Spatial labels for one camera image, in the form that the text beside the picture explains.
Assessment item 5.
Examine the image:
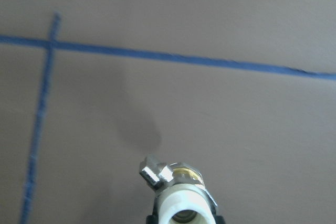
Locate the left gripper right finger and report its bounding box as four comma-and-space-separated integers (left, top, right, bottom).
214, 209, 226, 224

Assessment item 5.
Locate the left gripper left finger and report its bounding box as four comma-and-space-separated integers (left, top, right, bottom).
145, 211, 158, 224

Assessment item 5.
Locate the white PPR brass valve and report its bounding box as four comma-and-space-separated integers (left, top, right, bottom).
139, 155, 217, 224

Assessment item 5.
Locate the brown paper table cover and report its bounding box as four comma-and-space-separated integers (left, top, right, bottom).
1, 0, 335, 223

